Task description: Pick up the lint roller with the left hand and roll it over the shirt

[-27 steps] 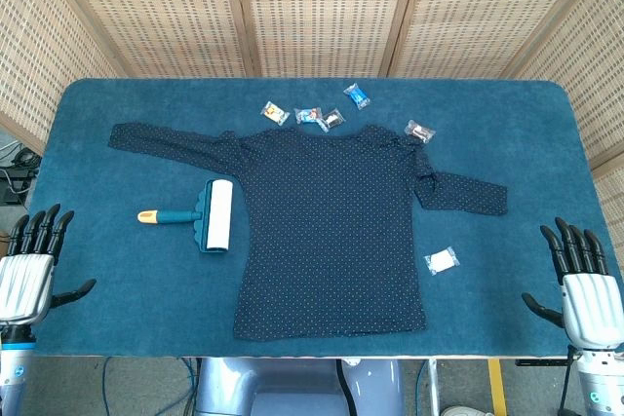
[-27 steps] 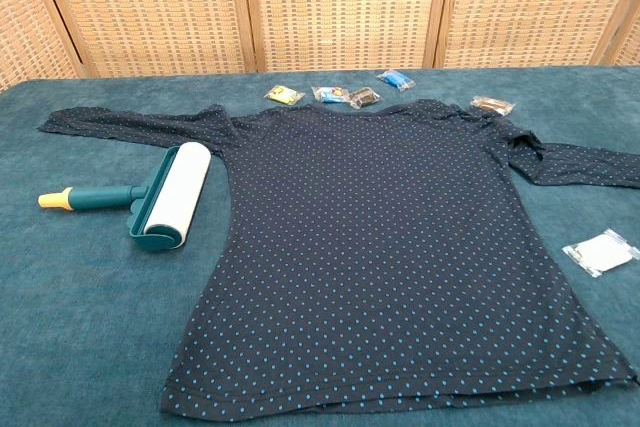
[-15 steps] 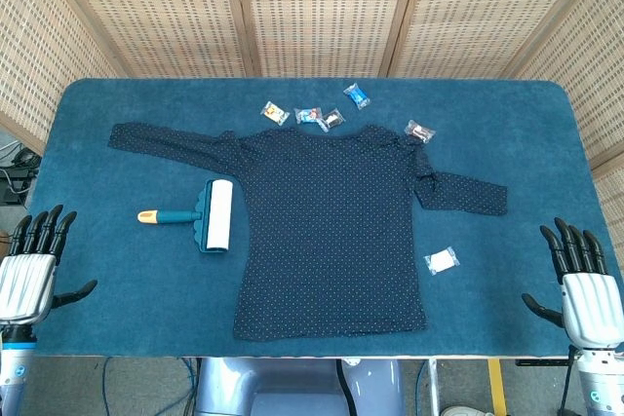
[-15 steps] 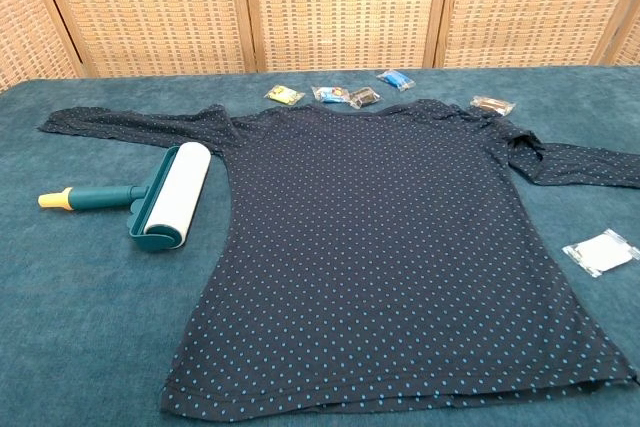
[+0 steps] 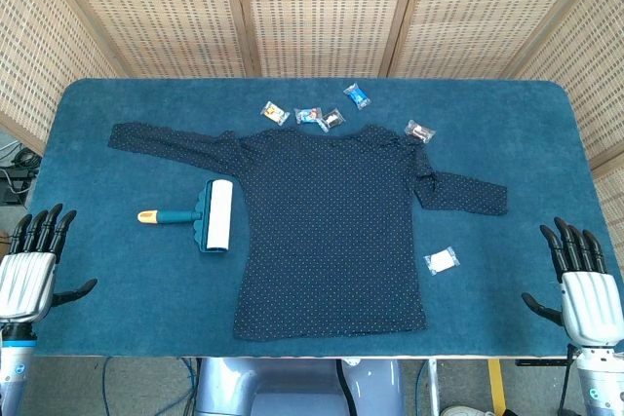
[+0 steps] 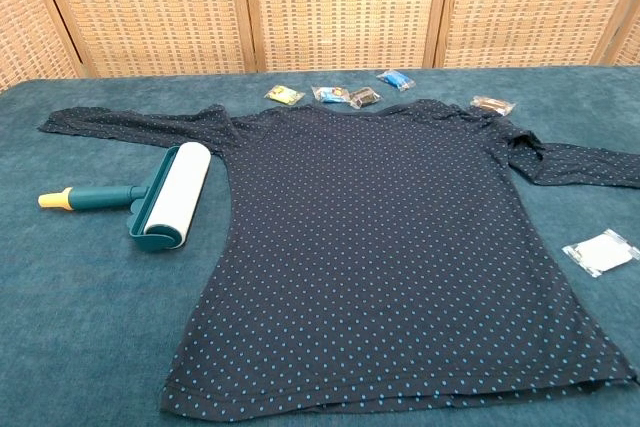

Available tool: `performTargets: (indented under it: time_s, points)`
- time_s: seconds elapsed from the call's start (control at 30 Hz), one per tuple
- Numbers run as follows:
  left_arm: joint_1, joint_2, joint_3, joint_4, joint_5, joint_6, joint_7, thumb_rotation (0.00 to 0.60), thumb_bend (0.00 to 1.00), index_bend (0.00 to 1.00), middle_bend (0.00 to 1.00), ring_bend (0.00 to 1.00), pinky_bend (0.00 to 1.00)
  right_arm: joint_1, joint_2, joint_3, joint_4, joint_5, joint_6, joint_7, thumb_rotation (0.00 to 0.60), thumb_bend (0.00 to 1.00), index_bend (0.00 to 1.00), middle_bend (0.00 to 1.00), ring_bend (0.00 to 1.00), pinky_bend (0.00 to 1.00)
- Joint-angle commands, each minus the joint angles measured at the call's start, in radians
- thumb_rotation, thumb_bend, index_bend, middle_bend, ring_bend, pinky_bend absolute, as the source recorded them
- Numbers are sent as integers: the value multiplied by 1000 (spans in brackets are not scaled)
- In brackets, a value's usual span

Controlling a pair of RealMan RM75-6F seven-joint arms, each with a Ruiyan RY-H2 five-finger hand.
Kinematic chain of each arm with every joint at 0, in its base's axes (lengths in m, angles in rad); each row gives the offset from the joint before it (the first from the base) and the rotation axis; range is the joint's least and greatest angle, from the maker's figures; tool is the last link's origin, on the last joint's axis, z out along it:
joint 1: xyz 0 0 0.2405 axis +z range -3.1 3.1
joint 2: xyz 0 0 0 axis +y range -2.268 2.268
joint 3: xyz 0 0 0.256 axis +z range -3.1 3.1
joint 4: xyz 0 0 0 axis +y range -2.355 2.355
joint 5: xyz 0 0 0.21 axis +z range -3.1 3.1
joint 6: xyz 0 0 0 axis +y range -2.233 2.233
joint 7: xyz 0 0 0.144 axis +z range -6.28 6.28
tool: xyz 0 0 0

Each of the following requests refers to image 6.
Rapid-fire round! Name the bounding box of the white clear plastic packet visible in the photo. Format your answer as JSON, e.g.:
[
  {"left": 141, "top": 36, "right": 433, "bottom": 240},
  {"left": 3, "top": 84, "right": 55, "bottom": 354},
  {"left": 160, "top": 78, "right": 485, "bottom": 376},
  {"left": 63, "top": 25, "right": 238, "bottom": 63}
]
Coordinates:
[{"left": 561, "top": 228, "right": 638, "bottom": 279}]

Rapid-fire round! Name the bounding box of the navy polka dot shirt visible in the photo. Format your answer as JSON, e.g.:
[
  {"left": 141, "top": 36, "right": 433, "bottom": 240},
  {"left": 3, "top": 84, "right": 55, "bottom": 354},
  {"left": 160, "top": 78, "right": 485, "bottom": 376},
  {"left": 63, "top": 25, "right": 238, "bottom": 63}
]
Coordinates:
[{"left": 38, "top": 98, "right": 640, "bottom": 416}]

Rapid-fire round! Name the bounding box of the blue white candy packet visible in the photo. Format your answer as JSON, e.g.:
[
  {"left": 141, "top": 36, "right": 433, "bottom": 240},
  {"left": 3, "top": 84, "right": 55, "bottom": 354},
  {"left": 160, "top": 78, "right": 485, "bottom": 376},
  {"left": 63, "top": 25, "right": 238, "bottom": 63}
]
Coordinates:
[{"left": 311, "top": 85, "right": 351, "bottom": 105}]

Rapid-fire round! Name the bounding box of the woven rattan folding screen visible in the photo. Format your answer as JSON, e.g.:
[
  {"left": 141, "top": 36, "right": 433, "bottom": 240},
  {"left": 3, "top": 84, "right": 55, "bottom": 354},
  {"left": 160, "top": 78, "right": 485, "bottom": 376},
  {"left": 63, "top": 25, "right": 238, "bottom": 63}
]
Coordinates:
[{"left": 0, "top": 0, "right": 640, "bottom": 93}]

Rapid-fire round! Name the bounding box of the brown clear candy packet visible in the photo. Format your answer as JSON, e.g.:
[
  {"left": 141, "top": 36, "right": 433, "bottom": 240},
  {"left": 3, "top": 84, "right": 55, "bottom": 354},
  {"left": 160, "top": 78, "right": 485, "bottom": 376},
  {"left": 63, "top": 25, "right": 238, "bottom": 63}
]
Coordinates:
[{"left": 469, "top": 94, "right": 517, "bottom": 117}]

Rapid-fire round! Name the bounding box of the yellow candy packet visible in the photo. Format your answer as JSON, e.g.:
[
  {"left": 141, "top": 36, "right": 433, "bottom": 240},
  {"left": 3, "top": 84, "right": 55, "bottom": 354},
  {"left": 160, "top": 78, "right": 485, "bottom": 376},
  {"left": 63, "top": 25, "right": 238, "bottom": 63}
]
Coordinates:
[{"left": 264, "top": 84, "right": 306, "bottom": 106}]

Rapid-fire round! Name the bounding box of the teal lint roller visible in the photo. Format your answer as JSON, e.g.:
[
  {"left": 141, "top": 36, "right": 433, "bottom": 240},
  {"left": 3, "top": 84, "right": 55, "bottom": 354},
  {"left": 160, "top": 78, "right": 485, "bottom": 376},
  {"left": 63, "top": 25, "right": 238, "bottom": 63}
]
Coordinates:
[{"left": 37, "top": 141, "right": 213, "bottom": 251}]

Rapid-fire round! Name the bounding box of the dark brown candy packet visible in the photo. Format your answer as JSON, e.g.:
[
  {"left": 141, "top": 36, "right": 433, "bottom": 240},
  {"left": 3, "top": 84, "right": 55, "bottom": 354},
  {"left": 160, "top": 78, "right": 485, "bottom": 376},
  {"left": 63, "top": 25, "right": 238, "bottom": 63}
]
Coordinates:
[{"left": 348, "top": 87, "right": 383, "bottom": 110}]

